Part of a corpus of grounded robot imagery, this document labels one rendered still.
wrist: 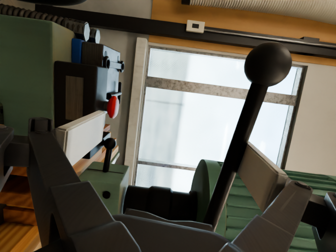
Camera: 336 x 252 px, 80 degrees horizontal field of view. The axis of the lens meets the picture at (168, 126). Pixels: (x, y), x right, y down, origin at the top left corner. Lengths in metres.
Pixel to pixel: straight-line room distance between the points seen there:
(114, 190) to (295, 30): 1.85
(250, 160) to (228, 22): 1.68
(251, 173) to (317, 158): 2.00
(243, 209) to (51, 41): 0.32
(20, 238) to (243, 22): 1.79
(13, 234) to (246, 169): 0.28
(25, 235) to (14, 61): 0.21
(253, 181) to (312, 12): 1.79
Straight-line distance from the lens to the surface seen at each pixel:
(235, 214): 0.32
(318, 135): 2.12
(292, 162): 2.06
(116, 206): 0.35
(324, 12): 1.94
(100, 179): 0.34
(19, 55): 0.29
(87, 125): 0.16
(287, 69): 0.18
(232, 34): 1.72
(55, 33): 0.27
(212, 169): 0.33
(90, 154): 0.30
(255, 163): 0.17
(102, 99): 0.27
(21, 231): 0.34
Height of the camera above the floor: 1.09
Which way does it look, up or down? level
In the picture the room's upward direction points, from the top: 97 degrees clockwise
